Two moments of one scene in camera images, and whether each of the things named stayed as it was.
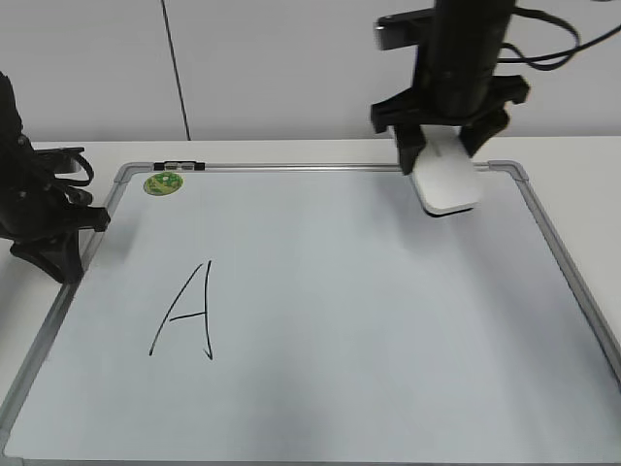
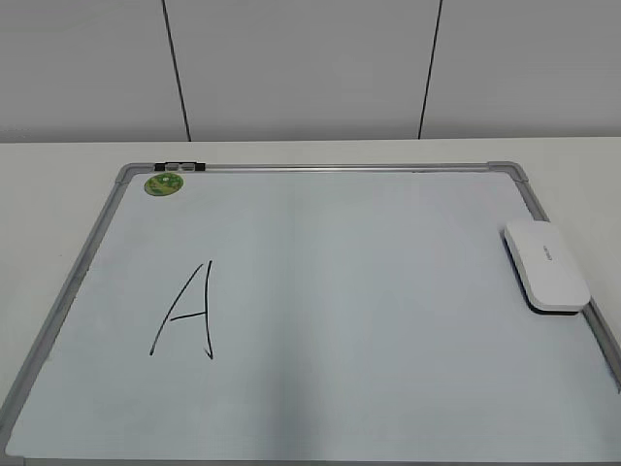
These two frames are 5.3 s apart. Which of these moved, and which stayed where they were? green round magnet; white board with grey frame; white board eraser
Moved: white board eraser
Stayed: green round magnet; white board with grey frame
